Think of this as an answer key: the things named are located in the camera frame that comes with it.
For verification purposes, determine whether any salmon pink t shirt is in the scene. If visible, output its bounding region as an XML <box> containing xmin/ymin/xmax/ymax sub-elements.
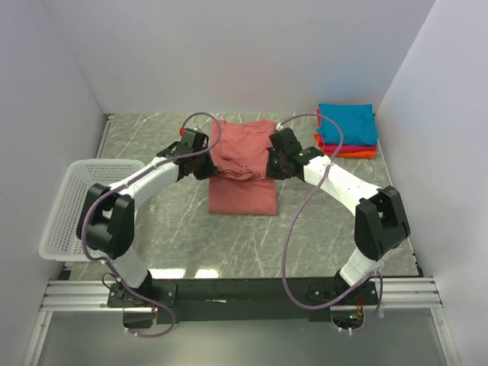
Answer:
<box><xmin>207</xmin><ymin>120</ymin><xmax>278</xmax><ymax>216</ymax></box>

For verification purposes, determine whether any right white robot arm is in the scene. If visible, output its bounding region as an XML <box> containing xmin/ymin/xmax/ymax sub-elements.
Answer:
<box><xmin>267</xmin><ymin>127</ymin><xmax>411</xmax><ymax>304</ymax></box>

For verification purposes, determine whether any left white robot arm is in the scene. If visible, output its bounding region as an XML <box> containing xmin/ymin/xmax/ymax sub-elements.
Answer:
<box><xmin>76</xmin><ymin>128</ymin><xmax>217</xmax><ymax>307</ymax></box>

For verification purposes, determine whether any folded orange t shirt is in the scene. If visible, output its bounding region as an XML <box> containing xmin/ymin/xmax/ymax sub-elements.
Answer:
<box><xmin>314</xmin><ymin>133</ymin><xmax>377</xmax><ymax>159</ymax></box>

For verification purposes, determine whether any folded magenta t shirt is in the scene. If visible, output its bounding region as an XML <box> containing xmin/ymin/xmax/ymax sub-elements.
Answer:
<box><xmin>314</xmin><ymin>112</ymin><xmax>378</xmax><ymax>159</ymax></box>

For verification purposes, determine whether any folded blue t shirt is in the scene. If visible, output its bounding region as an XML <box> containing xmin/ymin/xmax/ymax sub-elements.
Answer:
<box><xmin>319</xmin><ymin>103</ymin><xmax>378</xmax><ymax>146</ymax></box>

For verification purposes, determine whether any black base beam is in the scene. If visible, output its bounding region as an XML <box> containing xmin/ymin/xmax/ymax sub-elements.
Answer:
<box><xmin>107</xmin><ymin>277</ymin><xmax>379</xmax><ymax>329</ymax></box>

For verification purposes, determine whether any white plastic basket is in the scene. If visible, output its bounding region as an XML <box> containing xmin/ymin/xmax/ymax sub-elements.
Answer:
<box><xmin>38</xmin><ymin>159</ymin><xmax>144</xmax><ymax>262</ymax></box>

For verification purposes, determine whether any aluminium frame rail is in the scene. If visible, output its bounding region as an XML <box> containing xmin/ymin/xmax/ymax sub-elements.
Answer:
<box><xmin>40</xmin><ymin>278</ymin><xmax>443</xmax><ymax>312</ymax></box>

